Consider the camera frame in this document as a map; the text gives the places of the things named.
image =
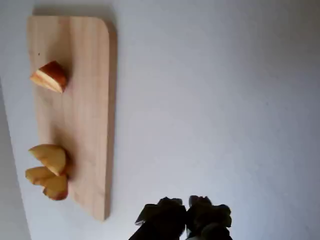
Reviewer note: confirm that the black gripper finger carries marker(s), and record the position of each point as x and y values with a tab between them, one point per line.
162	220
205	215

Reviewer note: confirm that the wooden cutting board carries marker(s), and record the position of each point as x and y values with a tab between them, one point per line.
87	112

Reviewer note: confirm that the large yellow apple slice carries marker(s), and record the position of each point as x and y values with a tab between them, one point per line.
55	187

